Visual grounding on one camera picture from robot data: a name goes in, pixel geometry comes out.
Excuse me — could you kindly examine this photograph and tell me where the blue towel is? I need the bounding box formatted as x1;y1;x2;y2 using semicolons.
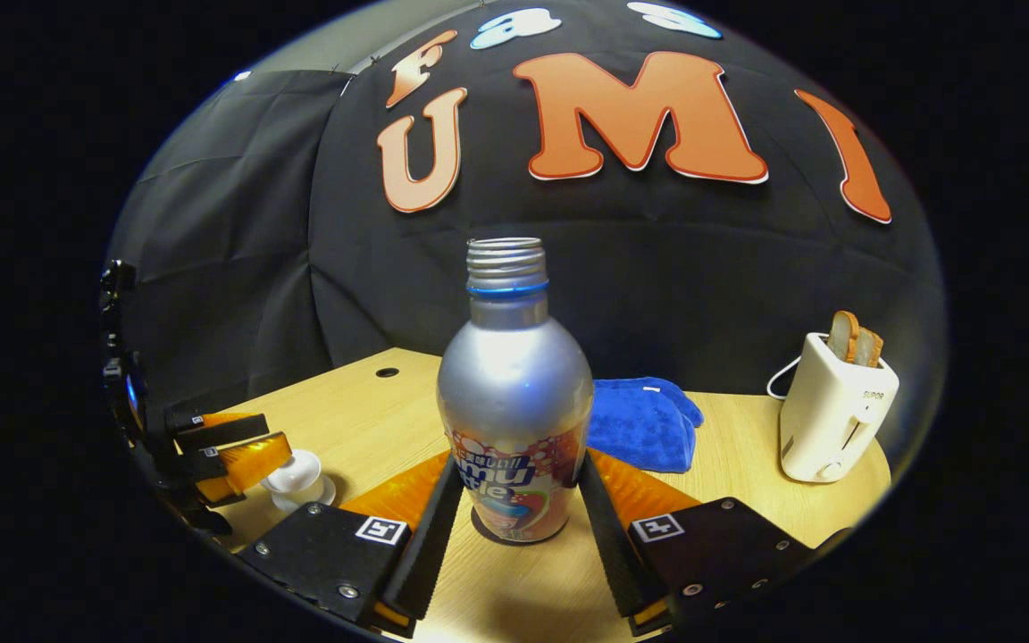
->
586;377;705;474

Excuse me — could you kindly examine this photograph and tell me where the white toaster cable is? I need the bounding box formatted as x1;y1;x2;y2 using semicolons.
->
766;355;803;401

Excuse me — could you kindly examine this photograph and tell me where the silver water bottle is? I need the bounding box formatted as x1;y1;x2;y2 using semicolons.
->
436;237;596;544

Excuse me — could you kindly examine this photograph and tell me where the white teacup lid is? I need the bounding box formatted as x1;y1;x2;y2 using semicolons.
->
262;449;323;495

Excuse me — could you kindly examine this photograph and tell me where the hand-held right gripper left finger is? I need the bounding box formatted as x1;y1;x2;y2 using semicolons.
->
236;451;466;639

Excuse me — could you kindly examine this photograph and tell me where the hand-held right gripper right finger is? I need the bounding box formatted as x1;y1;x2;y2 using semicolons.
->
579;449;815;637

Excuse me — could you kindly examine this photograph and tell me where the white toaster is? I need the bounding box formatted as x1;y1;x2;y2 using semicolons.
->
780;332;900;484

